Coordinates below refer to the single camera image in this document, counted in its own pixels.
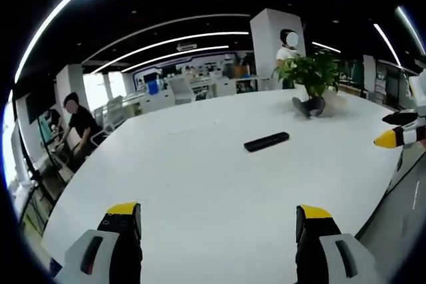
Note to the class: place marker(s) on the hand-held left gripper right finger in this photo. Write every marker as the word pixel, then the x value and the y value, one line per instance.
pixel 326 247

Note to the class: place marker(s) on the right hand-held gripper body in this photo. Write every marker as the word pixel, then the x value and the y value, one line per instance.
pixel 420 92

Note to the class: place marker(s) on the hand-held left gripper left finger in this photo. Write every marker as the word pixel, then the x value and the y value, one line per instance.
pixel 113 247

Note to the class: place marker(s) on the black remote control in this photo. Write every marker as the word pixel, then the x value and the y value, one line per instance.
pixel 266 141

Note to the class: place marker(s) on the green potted plant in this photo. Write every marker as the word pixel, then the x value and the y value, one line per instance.
pixel 313 81

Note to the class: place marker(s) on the white office chair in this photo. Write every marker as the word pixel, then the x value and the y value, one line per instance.
pixel 181 89
pixel 111 112

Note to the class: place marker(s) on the white pillar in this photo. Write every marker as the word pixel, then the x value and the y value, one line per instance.
pixel 269 48

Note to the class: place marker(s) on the blue storage bin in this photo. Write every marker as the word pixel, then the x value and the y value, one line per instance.
pixel 153 88

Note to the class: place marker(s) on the black wall screen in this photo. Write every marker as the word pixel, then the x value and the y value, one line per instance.
pixel 38 106

